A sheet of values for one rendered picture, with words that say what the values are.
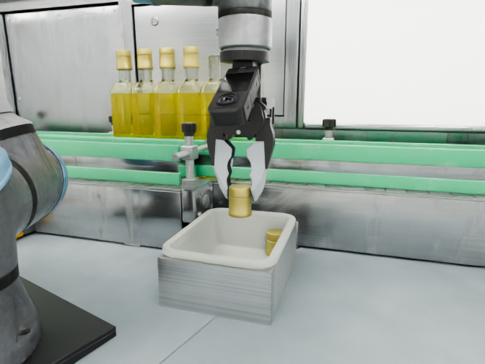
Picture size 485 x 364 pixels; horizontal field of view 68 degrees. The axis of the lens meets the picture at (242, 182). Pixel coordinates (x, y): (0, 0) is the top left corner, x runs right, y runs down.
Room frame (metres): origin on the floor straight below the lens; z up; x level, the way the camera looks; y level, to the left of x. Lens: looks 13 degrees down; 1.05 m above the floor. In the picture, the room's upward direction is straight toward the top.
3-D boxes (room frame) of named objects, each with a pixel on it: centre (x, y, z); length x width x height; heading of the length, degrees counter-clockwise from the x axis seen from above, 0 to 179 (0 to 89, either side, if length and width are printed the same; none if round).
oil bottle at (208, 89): (0.81, 0.06, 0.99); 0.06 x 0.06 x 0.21; 74
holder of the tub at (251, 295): (0.59, 0.00, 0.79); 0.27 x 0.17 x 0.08; 163
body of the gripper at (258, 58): (0.55, -0.01, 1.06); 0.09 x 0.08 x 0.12; 164
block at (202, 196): (0.71, 0.09, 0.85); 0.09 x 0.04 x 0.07; 163
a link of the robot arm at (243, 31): (0.54, 0.00, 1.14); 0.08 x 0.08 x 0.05
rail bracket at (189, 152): (0.69, 0.09, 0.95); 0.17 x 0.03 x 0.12; 163
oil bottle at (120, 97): (0.88, 0.28, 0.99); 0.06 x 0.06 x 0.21; 73
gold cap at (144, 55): (0.86, 0.22, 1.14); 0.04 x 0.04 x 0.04
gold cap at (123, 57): (0.88, 0.28, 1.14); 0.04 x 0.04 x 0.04
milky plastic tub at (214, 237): (0.57, 0.01, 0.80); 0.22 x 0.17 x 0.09; 163
